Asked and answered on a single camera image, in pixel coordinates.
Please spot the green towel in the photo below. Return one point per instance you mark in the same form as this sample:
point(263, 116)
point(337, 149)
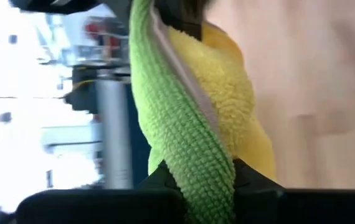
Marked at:
point(177, 124)

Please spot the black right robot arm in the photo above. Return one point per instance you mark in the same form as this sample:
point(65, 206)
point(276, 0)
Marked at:
point(56, 5)

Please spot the black box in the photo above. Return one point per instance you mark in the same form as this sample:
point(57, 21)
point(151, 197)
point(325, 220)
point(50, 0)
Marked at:
point(84, 93)

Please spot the navy white-striped fabric basket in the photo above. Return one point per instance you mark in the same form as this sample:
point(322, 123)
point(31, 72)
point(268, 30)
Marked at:
point(115, 133)

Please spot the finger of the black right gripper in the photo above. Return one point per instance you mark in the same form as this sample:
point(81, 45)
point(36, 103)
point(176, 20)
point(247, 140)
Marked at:
point(183, 15)

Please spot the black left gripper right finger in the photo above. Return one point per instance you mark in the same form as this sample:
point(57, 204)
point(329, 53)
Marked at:
point(305, 207)

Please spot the yellow towel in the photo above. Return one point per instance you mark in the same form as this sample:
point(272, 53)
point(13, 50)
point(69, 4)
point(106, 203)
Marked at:
point(227, 87)

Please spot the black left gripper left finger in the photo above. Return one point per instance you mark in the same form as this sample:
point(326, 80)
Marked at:
point(102, 207)

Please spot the beige towel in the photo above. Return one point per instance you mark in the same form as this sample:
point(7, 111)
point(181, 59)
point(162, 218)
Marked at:
point(190, 81)

